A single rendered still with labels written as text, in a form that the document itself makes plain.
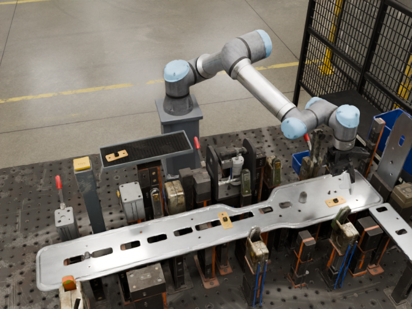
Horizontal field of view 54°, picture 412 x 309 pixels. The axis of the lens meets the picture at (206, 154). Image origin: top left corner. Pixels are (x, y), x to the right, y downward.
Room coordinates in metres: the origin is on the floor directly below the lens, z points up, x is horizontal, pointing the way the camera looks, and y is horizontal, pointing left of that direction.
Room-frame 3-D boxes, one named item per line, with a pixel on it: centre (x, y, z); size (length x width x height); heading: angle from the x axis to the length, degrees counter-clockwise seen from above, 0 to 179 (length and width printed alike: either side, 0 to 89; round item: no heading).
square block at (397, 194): (1.15, -0.82, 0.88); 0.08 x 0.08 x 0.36; 18
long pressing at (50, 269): (1.03, -0.06, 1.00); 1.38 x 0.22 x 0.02; 108
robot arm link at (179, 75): (1.69, 0.13, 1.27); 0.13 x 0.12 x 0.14; 129
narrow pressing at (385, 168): (1.26, -0.77, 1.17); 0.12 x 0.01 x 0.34; 18
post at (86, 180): (1.21, 0.50, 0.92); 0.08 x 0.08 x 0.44; 18
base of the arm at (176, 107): (1.69, 0.14, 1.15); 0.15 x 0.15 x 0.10
